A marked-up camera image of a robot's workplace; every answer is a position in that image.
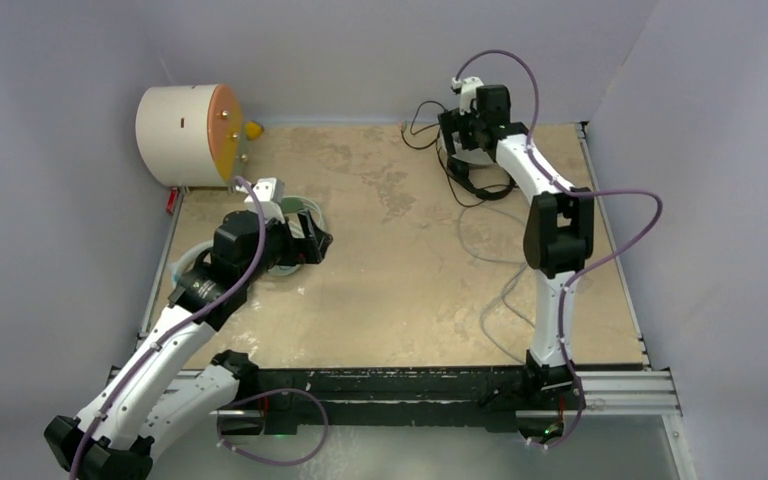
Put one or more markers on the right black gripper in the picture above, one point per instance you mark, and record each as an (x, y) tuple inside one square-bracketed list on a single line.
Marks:
[(452, 122)]

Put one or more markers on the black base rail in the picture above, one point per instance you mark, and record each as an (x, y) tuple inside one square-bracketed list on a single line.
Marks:
[(496, 398)]

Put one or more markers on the mint green headphones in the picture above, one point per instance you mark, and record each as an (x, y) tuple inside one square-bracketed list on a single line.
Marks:
[(289, 204)]

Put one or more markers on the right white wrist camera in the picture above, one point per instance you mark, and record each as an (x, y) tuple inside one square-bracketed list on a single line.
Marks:
[(465, 89)]

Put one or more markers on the red clamp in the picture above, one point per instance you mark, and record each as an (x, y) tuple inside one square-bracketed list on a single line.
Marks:
[(172, 201)]

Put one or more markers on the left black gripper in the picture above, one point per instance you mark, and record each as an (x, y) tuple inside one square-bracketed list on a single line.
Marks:
[(300, 250)]

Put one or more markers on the white grey headphones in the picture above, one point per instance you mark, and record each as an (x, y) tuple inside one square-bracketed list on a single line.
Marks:
[(475, 157)]

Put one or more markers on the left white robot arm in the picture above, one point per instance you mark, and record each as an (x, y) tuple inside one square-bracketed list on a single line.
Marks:
[(124, 430)]

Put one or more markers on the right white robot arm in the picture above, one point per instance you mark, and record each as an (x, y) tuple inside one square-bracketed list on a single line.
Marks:
[(558, 235)]

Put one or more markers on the white cylinder drum orange lid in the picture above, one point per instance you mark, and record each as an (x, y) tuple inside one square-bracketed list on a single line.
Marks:
[(191, 135)]

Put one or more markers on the yellow small object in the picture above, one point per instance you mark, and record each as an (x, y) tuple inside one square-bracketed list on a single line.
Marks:
[(253, 130)]

